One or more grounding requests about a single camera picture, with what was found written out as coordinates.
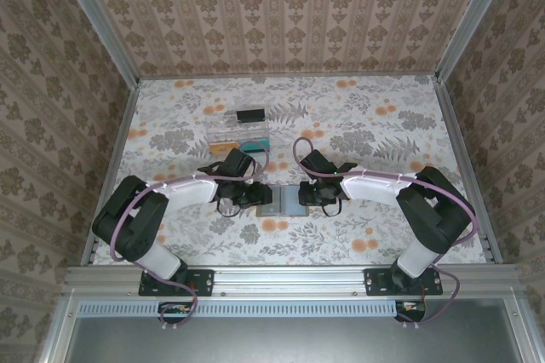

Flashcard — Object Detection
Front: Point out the grey metal sheet panel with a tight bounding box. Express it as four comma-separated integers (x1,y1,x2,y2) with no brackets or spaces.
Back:
40,294,536,363

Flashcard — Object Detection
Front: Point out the teal plastic card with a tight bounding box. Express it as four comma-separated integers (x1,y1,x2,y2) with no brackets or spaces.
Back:
238,140,272,154

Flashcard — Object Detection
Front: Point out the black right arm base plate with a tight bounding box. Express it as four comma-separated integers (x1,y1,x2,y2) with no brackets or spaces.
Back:
364,268,444,297

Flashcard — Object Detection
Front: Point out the black right gripper cable loop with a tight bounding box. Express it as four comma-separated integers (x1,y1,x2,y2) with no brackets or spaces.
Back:
320,199,342,218

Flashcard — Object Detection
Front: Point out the taupe leather card holder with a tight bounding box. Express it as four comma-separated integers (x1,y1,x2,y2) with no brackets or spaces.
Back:
255,184,311,218

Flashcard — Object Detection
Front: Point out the floral patterned table cover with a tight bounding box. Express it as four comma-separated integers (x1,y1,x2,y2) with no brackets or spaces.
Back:
87,76,495,267

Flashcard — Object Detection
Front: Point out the aluminium table side rail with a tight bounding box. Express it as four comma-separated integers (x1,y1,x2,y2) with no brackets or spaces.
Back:
432,75,506,264
79,79,141,268

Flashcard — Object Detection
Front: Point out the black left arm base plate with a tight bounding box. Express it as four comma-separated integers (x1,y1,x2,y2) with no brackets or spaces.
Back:
138,268,215,297

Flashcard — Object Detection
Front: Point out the white slotted cable duct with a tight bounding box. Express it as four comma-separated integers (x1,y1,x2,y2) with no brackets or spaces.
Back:
77,299,427,318

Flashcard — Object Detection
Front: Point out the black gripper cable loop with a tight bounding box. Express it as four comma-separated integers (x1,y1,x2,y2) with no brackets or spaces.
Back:
320,199,342,218
215,198,240,218

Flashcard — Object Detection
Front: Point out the thin aluminium table edge rail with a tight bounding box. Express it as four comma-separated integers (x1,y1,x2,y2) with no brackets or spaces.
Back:
138,74,439,82

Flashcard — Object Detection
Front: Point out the aluminium extrusion rail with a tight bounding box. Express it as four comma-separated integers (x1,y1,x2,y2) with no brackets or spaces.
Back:
62,264,523,296

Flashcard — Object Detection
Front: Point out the dark grey card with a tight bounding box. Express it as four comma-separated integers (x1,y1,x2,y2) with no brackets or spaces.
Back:
263,187,284,216

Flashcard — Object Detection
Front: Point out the aluminium frame post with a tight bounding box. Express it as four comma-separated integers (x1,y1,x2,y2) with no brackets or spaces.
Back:
49,0,141,85
436,0,519,83

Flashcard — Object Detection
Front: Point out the clear acrylic card stand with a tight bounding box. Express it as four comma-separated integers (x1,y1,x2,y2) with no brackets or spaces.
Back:
204,107,273,156

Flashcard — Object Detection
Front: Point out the black left gripper cable loop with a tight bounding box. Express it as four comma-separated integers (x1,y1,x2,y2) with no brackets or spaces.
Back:
215,198,240,218

